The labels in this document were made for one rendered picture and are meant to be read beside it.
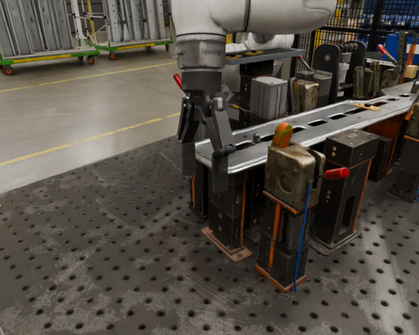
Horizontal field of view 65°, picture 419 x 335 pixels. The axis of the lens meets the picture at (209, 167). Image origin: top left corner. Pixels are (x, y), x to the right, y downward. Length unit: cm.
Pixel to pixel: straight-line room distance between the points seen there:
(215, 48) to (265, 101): 52
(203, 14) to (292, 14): 15
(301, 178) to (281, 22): 30
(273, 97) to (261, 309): 62
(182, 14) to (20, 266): 78
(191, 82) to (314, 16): 24
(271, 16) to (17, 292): 85
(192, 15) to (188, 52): 6
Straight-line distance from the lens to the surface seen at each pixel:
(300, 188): 71
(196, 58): 60
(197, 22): 60
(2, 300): 100
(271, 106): 109
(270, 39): 161
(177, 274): 92
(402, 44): 175
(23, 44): 767
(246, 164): 79
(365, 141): 92
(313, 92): 124
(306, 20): 65
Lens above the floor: 136
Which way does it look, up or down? 28 degrees down
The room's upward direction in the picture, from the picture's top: straight up
